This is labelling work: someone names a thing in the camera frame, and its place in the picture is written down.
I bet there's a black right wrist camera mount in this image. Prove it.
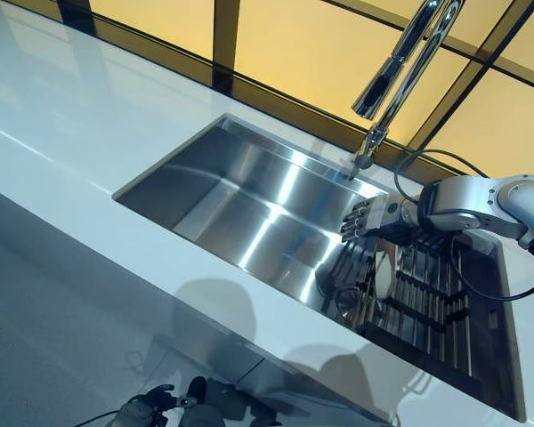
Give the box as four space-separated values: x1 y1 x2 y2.
417 181 450 248

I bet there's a cream ceramic plate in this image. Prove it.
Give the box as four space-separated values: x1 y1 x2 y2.
372 238 395 304

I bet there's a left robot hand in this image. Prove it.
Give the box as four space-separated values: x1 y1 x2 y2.
125 384 197 427

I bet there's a chrome gooseneck kitchen faucet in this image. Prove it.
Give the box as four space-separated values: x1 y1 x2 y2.
352 0 462 171

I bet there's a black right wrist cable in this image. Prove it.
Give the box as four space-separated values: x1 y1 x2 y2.
393 149 534 303

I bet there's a yellow glass window dark frame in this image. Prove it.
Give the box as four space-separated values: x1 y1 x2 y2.
55 0 534 181

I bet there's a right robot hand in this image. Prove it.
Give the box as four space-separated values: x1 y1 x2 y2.
339 197 418 245

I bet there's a black dish drying rack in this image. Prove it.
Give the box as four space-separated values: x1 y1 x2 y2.
324 222 496 389

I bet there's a stainless steel sink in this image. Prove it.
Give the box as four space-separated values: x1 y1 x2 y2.
111 113 529 423

